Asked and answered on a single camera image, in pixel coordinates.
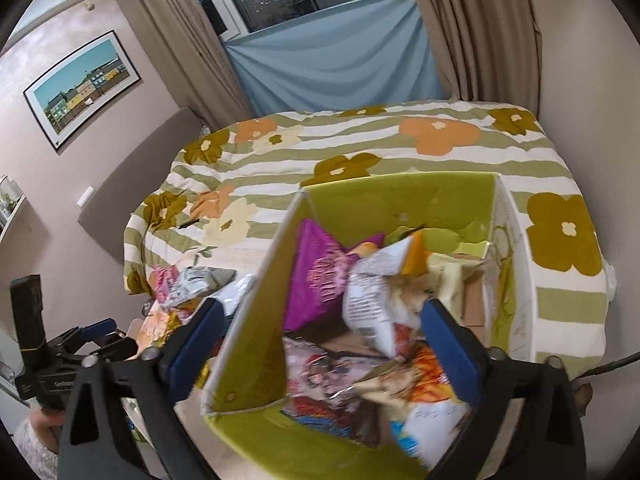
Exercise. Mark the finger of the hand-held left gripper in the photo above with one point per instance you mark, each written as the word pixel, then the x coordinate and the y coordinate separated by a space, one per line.
pixel 122 349
pixel 97 329

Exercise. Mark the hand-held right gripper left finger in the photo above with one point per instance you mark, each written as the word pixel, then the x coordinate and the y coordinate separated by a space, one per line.
pixel 197 345

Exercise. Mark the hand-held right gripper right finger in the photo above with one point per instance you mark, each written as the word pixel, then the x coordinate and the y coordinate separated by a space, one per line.
pixel 455 355

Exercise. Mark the orange white snack packet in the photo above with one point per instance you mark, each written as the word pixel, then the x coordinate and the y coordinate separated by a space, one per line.
pixel 425 370

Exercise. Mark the green cardboard box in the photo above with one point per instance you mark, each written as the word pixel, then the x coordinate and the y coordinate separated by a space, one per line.
pixel 250 350

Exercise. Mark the cream snack packet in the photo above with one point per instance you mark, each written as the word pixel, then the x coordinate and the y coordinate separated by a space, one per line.
pixel 450 270

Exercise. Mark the white black-print snack packet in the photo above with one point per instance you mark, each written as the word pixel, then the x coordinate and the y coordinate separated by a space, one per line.
pixel 375 300

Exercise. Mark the pink cartoon snack packet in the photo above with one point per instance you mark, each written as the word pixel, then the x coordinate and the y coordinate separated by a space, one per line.
pixel 320 375

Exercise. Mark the purple snack packet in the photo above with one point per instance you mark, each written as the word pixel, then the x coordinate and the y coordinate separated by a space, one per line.
pixel 315 280

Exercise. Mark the person's left forearm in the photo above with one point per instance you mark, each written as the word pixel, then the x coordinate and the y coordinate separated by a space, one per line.
pixel 35 445

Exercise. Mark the gold yellow snack packet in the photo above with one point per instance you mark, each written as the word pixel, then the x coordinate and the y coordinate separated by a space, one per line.
pixel 182 321

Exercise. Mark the brown cardboard piece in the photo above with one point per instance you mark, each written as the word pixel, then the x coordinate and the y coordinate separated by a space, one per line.
pixel 472 300

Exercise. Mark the silver grey snack packet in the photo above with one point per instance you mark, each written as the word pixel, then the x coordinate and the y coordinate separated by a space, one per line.
pixel 200 280

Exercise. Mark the light blue white snack packet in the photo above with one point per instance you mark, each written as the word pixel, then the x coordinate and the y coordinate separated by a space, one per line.
pixel 240 290

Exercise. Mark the pink striped snack packet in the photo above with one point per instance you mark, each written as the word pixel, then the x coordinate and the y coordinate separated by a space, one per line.
pixel 162 282

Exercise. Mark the small black stick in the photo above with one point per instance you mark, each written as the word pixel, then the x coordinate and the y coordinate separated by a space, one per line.
pixel 189 221

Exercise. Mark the grey padded headboard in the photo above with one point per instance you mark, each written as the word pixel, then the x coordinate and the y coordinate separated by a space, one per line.
pixel 135 180

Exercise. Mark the floral striped blanket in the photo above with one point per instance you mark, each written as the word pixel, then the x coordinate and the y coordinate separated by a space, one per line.
pixel 450 160

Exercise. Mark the framed houses picture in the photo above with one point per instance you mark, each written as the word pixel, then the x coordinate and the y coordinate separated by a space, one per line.
pixel 82 85

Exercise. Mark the beige curtain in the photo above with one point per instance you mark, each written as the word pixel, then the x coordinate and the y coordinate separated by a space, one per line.
pixel 170 45
pixel 475 30

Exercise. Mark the light blue cloth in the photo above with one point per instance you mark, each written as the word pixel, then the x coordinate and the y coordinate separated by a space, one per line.
pixel 330 65

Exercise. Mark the white wall device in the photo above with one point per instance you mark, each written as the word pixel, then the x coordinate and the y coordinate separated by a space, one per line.
pixel 85 196

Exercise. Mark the white wall shelf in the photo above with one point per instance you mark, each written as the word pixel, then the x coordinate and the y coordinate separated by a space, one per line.
pixel 10 210

